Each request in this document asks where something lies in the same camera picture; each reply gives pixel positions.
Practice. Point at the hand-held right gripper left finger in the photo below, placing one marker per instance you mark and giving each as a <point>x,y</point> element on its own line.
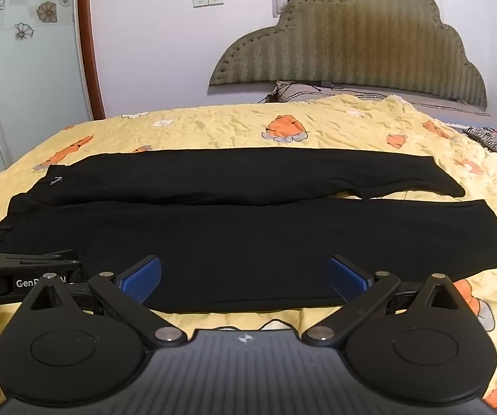
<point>141,278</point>

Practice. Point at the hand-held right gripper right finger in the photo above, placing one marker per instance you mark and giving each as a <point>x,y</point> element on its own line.
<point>350,275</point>

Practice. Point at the black pants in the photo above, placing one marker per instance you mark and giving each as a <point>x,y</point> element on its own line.
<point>248,233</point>

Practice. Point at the yellow carrot print blanket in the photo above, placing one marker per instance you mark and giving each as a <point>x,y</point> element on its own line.
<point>326,125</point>

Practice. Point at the white flower print wardrobe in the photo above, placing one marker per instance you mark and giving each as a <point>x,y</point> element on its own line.
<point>23,86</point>

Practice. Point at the beige pillow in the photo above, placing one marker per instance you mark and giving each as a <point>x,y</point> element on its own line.
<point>404,97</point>

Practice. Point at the black white striped cloth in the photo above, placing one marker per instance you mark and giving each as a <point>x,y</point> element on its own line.
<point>490,142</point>

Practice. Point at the olive padded headboard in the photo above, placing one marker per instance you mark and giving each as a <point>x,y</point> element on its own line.
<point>352,43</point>

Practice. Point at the brown wooden wardrobe frame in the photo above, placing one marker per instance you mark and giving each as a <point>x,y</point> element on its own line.
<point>90,52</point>

